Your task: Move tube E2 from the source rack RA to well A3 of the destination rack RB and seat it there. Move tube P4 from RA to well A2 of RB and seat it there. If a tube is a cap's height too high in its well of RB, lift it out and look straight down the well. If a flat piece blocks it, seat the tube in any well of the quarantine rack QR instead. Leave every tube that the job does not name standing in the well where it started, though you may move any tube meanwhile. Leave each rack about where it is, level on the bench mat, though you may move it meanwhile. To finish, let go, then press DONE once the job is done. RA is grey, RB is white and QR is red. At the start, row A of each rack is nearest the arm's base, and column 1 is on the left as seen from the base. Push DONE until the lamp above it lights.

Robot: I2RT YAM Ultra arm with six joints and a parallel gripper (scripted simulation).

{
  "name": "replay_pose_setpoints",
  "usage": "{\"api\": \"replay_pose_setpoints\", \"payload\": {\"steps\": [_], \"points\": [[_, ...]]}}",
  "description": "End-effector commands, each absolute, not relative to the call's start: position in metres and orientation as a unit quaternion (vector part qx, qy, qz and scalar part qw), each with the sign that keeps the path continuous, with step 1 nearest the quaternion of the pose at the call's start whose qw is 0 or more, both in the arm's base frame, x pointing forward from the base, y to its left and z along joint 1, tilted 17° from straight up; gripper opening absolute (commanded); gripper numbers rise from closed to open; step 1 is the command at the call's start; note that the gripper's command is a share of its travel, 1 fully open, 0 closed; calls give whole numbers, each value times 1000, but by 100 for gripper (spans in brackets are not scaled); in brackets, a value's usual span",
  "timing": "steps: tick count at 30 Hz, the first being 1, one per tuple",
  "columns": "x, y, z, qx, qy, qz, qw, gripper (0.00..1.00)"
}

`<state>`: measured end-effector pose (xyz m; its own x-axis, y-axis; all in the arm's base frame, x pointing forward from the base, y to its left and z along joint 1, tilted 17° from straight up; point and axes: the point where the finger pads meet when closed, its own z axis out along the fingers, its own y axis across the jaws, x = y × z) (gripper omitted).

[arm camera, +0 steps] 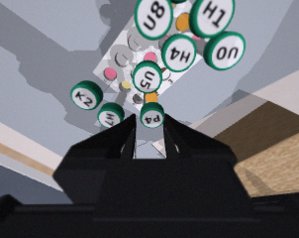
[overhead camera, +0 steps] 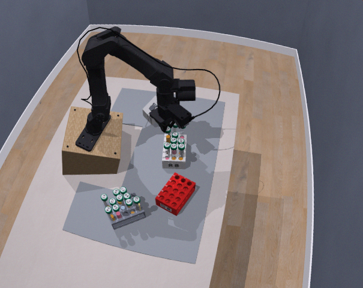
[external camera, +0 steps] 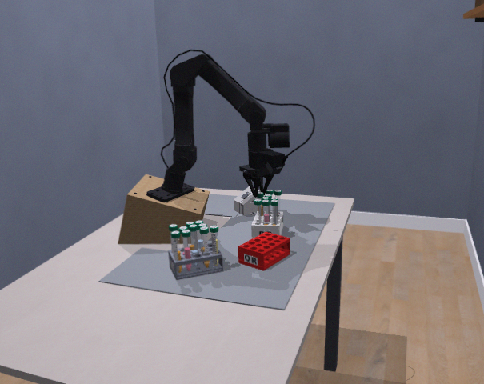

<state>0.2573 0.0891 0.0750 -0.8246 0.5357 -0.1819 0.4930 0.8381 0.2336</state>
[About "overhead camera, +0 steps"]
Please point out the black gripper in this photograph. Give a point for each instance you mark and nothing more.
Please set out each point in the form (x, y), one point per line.
(161, 122)

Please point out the grey tube rack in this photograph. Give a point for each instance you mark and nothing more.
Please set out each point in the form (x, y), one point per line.
(127, 217)

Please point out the grey bench mat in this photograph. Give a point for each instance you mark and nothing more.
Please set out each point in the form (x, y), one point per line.
(160, 234)

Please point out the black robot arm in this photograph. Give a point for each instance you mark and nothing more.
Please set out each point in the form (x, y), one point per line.
(101, 44)

